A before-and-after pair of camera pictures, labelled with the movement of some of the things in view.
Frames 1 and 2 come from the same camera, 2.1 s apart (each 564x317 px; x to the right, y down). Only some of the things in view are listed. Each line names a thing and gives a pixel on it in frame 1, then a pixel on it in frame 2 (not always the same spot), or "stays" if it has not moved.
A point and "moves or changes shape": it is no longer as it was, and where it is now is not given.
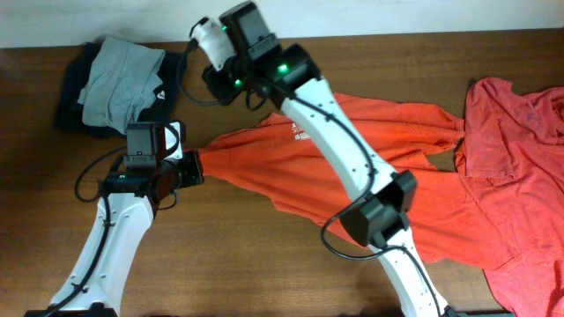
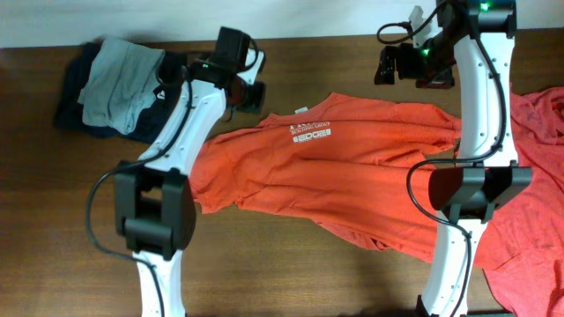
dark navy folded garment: x=69 y=111 stays
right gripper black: x=212 y=77 to x=404 y=54
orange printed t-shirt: x=448 y=228 moves or changes shape
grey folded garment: x=121 y=84 stays
